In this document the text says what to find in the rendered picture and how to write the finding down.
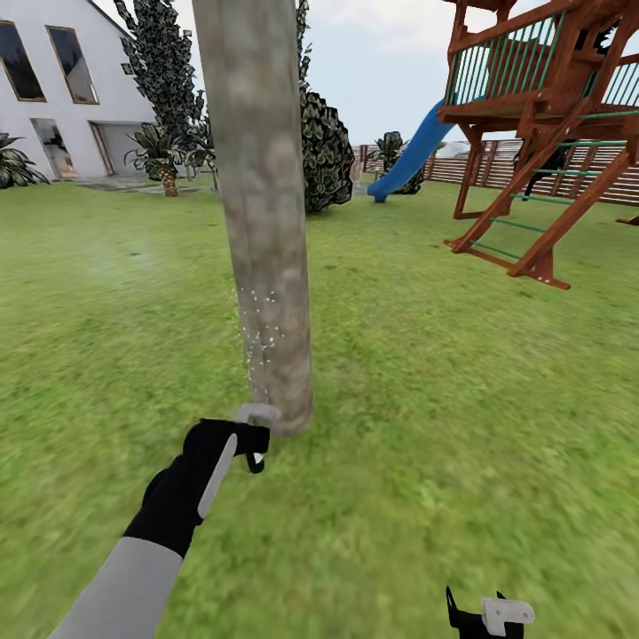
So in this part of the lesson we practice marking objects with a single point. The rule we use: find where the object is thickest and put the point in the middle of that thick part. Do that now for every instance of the pesticide atomizer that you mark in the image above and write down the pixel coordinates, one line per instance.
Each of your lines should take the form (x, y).
(255, 461)

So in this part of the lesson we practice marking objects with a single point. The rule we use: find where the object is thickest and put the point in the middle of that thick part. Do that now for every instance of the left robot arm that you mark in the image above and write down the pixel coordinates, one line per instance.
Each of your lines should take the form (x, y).
(127, 597)

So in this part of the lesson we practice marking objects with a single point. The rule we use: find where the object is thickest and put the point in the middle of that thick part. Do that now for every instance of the garden chair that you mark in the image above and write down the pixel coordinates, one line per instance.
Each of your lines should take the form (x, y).
(357, 168)

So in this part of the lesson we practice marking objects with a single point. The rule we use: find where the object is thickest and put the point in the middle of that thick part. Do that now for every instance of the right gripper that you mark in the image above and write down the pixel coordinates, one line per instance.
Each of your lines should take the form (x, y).
(471, 626)

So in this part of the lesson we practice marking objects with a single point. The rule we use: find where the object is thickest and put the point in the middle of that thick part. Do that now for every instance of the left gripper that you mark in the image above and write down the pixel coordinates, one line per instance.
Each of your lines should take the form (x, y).
(256, 438)

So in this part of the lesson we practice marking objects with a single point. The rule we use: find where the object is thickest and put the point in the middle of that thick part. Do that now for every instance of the fixed window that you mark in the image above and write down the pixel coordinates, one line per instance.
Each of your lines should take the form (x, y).
(55, 149)

